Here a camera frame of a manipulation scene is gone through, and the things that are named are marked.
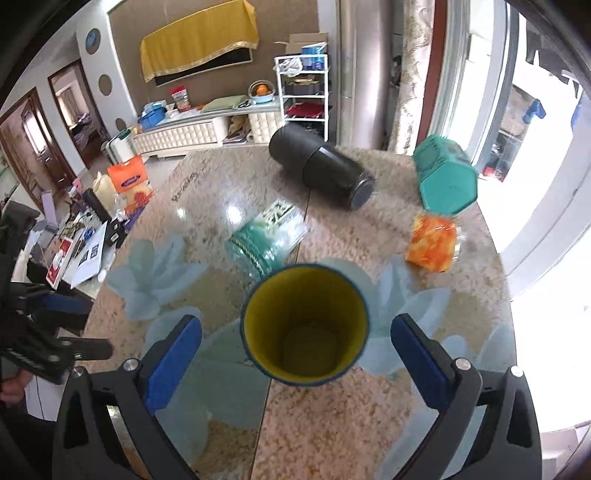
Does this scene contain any cream plastic jug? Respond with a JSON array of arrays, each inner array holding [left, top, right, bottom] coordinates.
[[92, 172, 119, 214]]

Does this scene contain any brown wooden door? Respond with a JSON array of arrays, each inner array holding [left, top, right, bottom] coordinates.
[[0, 90, 77, 208]]

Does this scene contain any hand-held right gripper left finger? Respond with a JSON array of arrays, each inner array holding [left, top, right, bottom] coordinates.
[[52, 315, 202, 480]]

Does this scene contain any bowl of oranges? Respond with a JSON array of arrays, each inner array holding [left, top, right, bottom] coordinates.
[[248, 80, 276, 104]]

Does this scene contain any cardboard box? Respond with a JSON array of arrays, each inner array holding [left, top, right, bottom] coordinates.
[[274, 32, 329, 58]]

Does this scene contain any red and white box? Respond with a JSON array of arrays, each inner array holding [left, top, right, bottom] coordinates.
[[46, 237, 75, 289]]

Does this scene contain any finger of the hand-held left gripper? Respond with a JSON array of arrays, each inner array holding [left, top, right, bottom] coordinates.
[[54, 338, 114, 361], [25, 282, 94, 334]]

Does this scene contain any blue plastic basket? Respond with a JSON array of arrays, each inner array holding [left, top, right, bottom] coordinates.
[[139, 108, 166, 131]]

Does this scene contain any orange shopping bag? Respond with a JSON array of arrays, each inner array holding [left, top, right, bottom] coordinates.
[[107, 156, 153, 209]]

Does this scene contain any white paper sheet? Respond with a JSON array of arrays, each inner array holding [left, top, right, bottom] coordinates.
[[69, 222, 110, 287]]

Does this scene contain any green tissue packet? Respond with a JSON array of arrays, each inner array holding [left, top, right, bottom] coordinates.
[[225, 199, 309, 281]]

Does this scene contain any black television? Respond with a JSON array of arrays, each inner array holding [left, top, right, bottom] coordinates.
[[154, 46, 254, 88]]

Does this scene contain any orange snack packet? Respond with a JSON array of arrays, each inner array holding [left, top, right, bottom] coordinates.
[[405, 215, 458, 272]]

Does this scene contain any person's left hand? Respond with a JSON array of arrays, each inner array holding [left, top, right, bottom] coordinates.
[[0, 369, 34, 405]]

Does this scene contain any blue cup yellow inside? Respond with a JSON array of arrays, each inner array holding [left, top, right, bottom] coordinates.
[[240, 263, 371, 387]]

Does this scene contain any white shelf rack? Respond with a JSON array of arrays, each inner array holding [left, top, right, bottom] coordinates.
[[274, 54, 329, 141]]

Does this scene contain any yellow fringed cloth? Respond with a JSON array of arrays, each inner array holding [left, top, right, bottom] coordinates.
[[140, 0, 259, 84]]

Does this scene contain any green cushion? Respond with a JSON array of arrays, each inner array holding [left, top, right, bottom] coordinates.
[[201, 95, 250, 113]]

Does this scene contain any teal hexagonal tin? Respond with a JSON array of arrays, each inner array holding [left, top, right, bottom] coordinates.
[[412, 134, 479, 215]]

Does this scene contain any white bin green lid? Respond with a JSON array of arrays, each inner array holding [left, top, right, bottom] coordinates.
[[107, 129, 134, 163]]

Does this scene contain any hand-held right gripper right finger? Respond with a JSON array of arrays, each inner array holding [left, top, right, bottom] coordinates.
[[376, 314, 543, 480]]

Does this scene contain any grey standing air conditioner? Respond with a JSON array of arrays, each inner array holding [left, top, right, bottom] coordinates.
[[339, 0, 394, 149]]

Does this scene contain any white tufted tv cabinet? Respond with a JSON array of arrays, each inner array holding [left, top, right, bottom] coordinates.
[[131, 99, 284, 160]]

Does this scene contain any red cloth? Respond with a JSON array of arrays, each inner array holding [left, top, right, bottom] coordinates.
[[285, 104, 323, 119]]

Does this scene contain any patterned beige curtain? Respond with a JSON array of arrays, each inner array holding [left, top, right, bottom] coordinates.
[[388, 0, 437, 155]]

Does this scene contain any black thermos cup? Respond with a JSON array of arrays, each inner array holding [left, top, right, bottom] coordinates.
[[269, 127, 376, 212]]

